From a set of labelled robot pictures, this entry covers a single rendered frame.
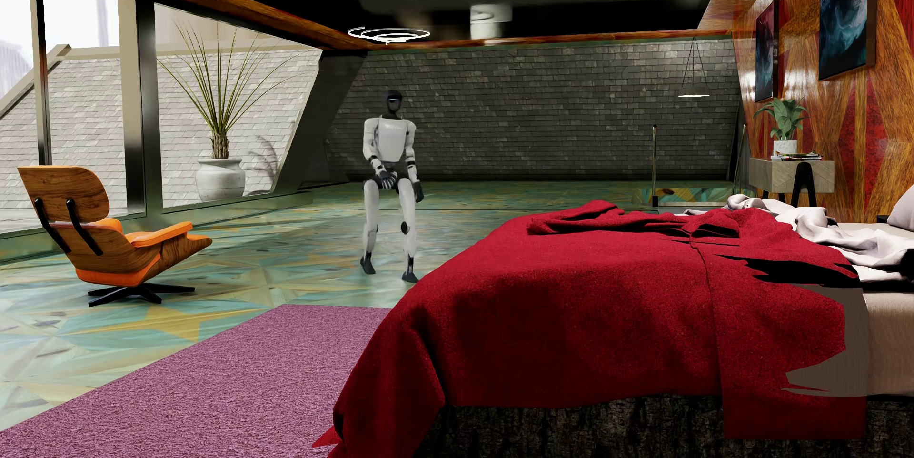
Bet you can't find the purple carpet rug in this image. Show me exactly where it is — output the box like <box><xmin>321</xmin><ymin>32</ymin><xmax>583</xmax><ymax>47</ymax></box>
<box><xmin>0</xmin><ymin>304</ymin><xmax>394</xmax><ymax>458</ymax></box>

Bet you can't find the wooden nightstand with black legs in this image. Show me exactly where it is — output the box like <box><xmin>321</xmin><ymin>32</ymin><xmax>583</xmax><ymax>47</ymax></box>
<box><xmin>747</xmin><ymin>156</ymin><xmax>835</xmax><ymax>208</ymax></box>

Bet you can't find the white left robot leg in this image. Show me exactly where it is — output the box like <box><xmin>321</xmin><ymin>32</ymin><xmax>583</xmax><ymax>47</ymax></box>
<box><xmin>396</xmin><ymin>176</ymin><xmax>421</xmax><ymax>284</ymax></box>

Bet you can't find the large white plant vase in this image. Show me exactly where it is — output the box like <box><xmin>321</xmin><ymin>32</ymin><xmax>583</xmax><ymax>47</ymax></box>
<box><xmin>194</xmin><ymin>157</ymin><xmax>247</xmax><ymax>202</ymax></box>

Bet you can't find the white right robot leg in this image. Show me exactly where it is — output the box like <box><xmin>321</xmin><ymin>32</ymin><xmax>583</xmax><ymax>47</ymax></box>
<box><xmin>360</xmin><ymin>176</ymin><xmax>384</xmax><ymax>276</ymax></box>

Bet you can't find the red bed blanket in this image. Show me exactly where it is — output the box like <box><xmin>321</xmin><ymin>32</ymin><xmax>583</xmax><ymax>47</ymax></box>
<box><xmin>312</xmin><ymin>199</ymin><xmax>868</xmax><ymax>458</ymax></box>

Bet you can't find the tall spiky green plant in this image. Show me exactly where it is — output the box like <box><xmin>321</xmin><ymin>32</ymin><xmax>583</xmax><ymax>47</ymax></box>
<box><xmin>159</xmin><ymin>22</ymin><xmax>308</xmax><ymax>159</ymax></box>

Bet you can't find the white robot leg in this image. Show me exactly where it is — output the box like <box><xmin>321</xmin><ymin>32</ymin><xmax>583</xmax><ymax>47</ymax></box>
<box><xmin>360</xmin><ymin>176</ymin><xmax>384</xmax><ymax>276</ymax></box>
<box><xmin>396</xmin><ymin>176</ymin><xmax>421</xmax><ymax>284</ymax></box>

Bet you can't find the wooden orange lounge chair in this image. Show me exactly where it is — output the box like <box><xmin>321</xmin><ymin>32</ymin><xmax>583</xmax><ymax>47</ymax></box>
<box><xmin>17</xmin><ymin>165</ymin><xmax>213</xmax><ymax>308</ymax></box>

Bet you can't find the white crumpled duvet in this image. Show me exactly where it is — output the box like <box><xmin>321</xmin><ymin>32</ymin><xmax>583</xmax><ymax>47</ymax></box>
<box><xmin>682</xmin><ymin>194</ymin><xmax>914</xmax><ymax>284</ymax></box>

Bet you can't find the small leafy green plant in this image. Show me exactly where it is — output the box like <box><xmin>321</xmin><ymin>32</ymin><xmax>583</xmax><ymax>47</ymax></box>
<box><xmin>753</xmin><ymin>97</ymin><xmax>809</xmax><ymax>142</ymax></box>

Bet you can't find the thin brass floor lamp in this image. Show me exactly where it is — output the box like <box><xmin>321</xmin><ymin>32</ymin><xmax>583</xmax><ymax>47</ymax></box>
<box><xmin>649</xmin><ymin>124</ymin><xmax>660</xmax><ymax>209</ymax></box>

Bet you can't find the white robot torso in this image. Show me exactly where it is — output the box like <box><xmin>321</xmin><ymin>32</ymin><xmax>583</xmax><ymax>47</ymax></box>
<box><xmin>373</xmin><ymin>115</ymin><xmax>410</xmax><ymax>166</ymax></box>

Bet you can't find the hanging pendant lamp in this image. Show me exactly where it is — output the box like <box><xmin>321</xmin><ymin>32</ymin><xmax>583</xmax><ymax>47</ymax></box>
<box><xmin>677</xmin><ymin>37</ymin><xmax>712</xmax><ymax>99</ymax></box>

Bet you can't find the bed with dark base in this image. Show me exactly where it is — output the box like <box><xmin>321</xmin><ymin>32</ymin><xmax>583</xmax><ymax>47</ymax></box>
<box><xmin>414</xmin><ymin>219</ymin><xmax>914</xmax><ymax>458</ymax></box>

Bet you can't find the white ring ceiling light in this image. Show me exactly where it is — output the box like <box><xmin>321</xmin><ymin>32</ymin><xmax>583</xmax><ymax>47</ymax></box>
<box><xmin>348</xmin><ymin>26</ymin><xmax>431</xmax><ymax>45</ymax></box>

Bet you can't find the large blue abstract painting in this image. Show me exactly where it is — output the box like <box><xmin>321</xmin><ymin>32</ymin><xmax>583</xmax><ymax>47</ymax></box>
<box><xmin>818</xmin><ymin>0</ymin><xmax>878</xmax><ymax>82</ymax></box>

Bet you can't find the light grey pillow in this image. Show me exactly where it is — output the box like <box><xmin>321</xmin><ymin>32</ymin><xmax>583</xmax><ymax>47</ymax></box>
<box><xmin>885</xmin><ymin>185</ymin><xmax>914</xmax><ymax>232</ymax></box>

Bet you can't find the small blue abstract painting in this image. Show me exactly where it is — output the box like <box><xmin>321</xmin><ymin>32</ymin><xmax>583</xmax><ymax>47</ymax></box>
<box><xmin>755</xmin><ymin>0</ymin><xmax>781</xmax><ymax>103</ymax></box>

